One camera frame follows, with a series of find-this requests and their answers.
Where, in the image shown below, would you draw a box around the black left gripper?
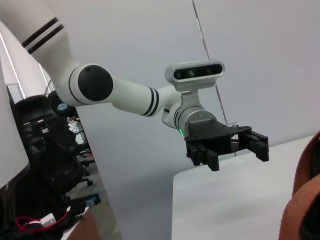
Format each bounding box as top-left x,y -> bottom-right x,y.
183,119 -> 270,172

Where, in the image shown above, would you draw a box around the black food bag orange straps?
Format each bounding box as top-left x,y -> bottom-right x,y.
281,131 -> 320,240

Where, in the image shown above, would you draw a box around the blue item on floor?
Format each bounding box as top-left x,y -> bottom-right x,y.
84,191 -> 102,207

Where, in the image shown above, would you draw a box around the black mesh office chair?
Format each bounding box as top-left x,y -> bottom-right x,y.
23,117 -> 95,201

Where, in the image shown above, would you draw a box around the black round fan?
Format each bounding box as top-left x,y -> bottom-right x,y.
43,79 -> 77,118

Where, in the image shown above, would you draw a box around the white power adapter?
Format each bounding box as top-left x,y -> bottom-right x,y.
39,213 -> 57,227

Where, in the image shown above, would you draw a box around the black office chair backrest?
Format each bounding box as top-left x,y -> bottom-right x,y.
14,94 -> 56,126

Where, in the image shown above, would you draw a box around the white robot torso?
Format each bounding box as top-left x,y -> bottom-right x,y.
0,21 -> 32,191

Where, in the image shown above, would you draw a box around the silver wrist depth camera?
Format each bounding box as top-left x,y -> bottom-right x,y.
164,59 -> 226,93

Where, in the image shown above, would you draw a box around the red wire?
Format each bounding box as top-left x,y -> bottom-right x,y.
15,209 -> 73,233

